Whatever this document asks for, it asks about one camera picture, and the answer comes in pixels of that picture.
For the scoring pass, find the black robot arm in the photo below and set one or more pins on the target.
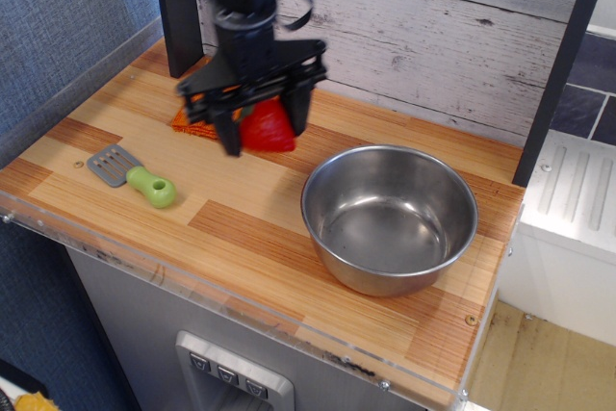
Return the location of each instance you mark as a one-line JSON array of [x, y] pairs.
[[250, 67]]

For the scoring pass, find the stainless steel bowl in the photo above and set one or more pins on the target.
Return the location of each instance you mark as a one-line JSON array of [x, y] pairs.
[[388, 220]]

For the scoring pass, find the red toy strawberry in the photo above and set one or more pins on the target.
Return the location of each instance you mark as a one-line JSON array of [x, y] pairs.
[[265, 127]]

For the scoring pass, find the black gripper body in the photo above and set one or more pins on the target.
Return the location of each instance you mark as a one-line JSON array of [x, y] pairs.
[[250, 65]]

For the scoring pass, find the silver button panel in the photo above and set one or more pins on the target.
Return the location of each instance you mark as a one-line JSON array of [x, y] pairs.
[[233, 375]]

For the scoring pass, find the dark grey post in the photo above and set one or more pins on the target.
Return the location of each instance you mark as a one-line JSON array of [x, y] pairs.
[[563, 63], [182, 32]]

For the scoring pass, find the clear acrylic edge guard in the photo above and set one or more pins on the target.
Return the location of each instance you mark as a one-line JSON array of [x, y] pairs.
[[268, 276]]

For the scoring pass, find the dark grey left post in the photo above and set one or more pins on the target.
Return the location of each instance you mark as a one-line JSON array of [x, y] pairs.
[[182, 32]]

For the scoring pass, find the yellow object bottom corner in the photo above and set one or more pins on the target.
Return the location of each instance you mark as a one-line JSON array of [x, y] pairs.
[[34, 402]]

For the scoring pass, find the green handled grey spatula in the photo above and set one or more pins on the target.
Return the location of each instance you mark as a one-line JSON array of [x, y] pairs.
[[115, 166]]

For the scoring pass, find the grey toy kitchen cabinet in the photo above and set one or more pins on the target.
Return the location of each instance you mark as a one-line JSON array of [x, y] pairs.
[[143, 321]]

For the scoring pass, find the orange folded cloth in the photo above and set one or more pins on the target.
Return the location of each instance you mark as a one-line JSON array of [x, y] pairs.
[[181, 124]]

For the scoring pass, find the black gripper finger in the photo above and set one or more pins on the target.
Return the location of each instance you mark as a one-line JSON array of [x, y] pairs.
[[228, 133], [296, 103]]

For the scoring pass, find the dark grey right post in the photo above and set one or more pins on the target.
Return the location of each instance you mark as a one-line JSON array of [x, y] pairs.
[[563, 63]]

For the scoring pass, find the white ribbed appliance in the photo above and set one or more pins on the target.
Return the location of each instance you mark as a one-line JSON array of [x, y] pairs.
[[560, 264]]

